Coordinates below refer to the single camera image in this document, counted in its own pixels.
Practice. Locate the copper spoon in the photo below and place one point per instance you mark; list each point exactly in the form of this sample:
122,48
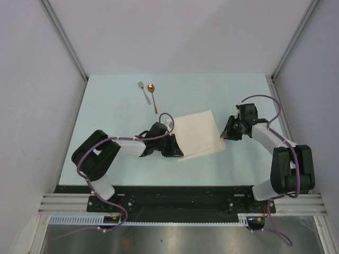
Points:
151,89

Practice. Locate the white slotted cable duct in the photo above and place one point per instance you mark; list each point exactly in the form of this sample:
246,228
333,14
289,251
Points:
105,220

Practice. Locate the left aluminium frame post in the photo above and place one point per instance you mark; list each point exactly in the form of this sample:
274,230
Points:
62,35

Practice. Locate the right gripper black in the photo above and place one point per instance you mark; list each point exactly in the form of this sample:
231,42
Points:
227,133

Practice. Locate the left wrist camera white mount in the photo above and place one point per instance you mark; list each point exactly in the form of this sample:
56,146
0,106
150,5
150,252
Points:
169,124

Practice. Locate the white cloth napkin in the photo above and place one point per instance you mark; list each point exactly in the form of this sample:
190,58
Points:
197,135

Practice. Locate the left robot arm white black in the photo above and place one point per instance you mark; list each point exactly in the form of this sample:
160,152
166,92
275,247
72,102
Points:
95,156

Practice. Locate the aluminium frame post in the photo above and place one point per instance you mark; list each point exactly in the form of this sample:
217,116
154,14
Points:
62,35
301,27

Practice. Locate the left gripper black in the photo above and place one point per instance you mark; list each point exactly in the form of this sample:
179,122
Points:
174,150

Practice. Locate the silver fork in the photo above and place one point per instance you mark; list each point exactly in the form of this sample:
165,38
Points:
141,85

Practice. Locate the right aluminium frame post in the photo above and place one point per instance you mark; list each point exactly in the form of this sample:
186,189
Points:
301,27

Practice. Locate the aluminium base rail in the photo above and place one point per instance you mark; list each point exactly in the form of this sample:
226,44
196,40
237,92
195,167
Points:
305,204

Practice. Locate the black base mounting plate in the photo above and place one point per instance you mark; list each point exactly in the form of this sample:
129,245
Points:
227,199

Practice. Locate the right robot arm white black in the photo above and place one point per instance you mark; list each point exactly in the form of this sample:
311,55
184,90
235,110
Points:
292,167

